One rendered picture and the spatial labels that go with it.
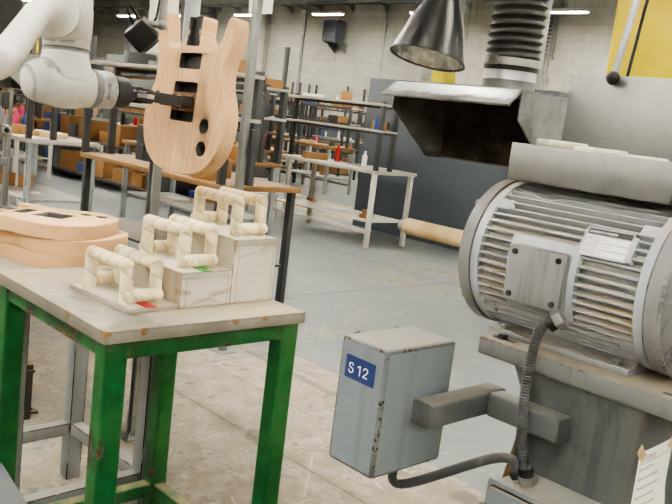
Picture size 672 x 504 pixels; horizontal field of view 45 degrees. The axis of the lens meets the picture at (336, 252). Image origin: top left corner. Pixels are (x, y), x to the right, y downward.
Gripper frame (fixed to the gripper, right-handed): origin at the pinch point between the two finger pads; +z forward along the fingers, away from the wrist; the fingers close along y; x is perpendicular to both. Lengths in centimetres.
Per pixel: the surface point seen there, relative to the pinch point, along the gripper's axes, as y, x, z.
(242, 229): 11.5, -31.0, 15.0
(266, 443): 25, -87, 20
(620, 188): 122, -5, -7
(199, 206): -6.7, -27.8, 14.0
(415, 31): 83, 16, -12
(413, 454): 104, -50, -24
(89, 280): -7, -47, -18
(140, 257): 3.6, -39.5, -10.2
